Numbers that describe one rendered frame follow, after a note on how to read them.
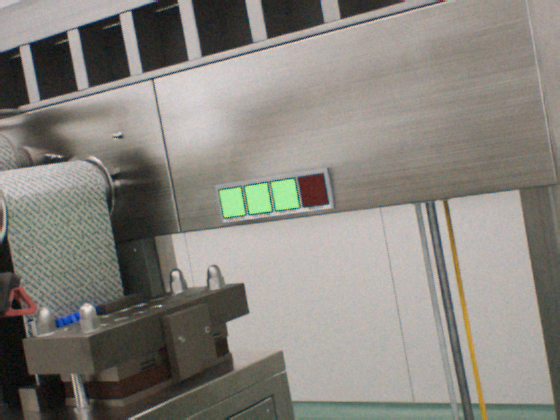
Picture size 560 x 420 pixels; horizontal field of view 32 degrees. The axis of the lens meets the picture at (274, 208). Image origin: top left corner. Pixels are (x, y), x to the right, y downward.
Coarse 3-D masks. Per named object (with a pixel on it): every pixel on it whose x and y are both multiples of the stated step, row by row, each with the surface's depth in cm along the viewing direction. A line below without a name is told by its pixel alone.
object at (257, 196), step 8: (264, 184) 170; (248, 192) 172; (256, 192) 171; (264, 192) 170; (248, 200) 173; (256, 200) 172; (264, 200) 171; (248, 208) 173; (256, 208) 172; (264, 208) 171
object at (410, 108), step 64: (512, 0) 140; (256, 64) 168; (320, 64) 160; (384, 64) 153; (448, 64) 147; (512, 64) 141; (0, 128) 211; (64, 128) 199; (128, 128) 188; (192, 128) 179; (256, 128) 170; (320, 128) 162; (384, 128) 155; (448, 128) 149; (512, 128) 143; (128, 192) 191; (192, 192) 181; (384, 192) 157; (448, 192) 150
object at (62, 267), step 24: (24, 240) 166; (48, 240) 170; (72, 240) 175; (96, 240) 179; (24, 264) 166; (48, 264) 170; (72, 264) 174; (96, 264) 179; (24, 288) 165; (48, 288) 169; (72, 288) 174; (96, 288) 178; (120, 288) 183; (72, 312) 173
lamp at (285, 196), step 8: (272, 184) 169; (280, 184) 168; (288, 184) 167; (280, 192) 168; (288, 192) 167; (296, 192) 166; (280, 200) 169; (288, 200) 168; (296, 200) 167; (280, 208) 169; (288, 208) 168
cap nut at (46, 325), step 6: (42, 312) 158; (48, 312) 159; (42, 318) 158; (48, 318) 159; (36, 324) 160; (42, 324) 158; (48, 324) 158; (54, 324) 159; (42, 330) 158; (48, 330) 158; (54, 330) 159; (42, 336) 158
